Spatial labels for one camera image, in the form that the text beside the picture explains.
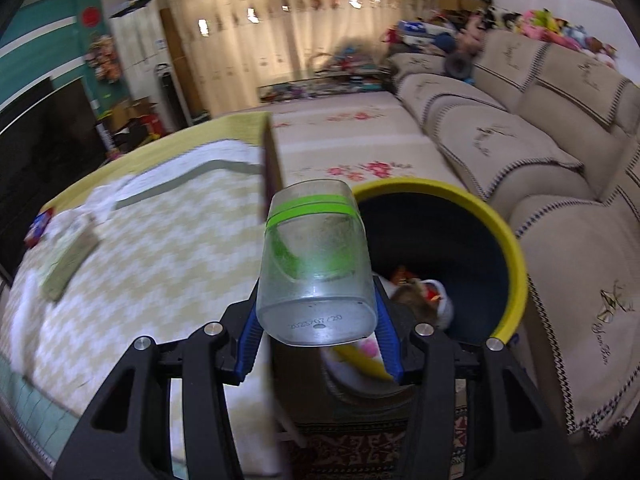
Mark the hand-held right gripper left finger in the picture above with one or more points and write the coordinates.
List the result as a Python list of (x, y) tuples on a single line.
[(247, 347)]

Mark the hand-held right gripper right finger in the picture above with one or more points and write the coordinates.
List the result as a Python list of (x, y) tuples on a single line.
[(387, 347)]

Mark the white paper cup pink print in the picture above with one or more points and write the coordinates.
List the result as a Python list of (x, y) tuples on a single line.
[(370, 346)]

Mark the red foil snack wrapper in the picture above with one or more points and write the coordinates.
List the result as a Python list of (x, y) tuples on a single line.
[(402, 275)]

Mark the translucent plastic container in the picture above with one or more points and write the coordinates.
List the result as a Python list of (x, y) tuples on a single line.
[(315, 260)]

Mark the yellow-rimmed dark trash bin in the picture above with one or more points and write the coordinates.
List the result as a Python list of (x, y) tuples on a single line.
[(510, 240)]

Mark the dark patterned rug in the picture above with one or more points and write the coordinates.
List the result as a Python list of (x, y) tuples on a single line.
[(375, 452)]

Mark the clear labelled plastic packet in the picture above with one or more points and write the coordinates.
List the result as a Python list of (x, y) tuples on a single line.
[(70, 255)]

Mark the crumpled white tissue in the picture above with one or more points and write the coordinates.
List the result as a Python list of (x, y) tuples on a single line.
[(105, 199)]

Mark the beige sofa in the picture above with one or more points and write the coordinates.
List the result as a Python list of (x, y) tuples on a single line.
[(525, 160)]

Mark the red fire extinguisher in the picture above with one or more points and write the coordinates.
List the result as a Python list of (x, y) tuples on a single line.
[(152, 125)]

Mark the open cardboard box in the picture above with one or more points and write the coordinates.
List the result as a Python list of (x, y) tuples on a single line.
[(127, 117)]

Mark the black tower fan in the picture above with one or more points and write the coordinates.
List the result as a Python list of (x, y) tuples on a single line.
[(170, 95)]

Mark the low glass table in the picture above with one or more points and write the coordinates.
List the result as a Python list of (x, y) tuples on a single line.
[(320, 86)]

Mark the large black television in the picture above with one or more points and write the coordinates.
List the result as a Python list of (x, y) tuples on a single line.
[(45, 160)]

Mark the grey round cushion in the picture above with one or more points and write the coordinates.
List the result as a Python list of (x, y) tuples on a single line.
[(457, 66)]

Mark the cream embroidered curtain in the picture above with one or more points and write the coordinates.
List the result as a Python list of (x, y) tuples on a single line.
[(225, 35), (365, 20)]

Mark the hanging flower ornament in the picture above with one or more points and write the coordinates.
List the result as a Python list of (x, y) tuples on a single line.
[(103, 59)]

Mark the row of plush toys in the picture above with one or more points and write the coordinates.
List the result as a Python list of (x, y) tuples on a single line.
[(545, 27)]

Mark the red round wall decoration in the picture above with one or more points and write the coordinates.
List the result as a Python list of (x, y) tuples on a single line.
[(91, 16)]

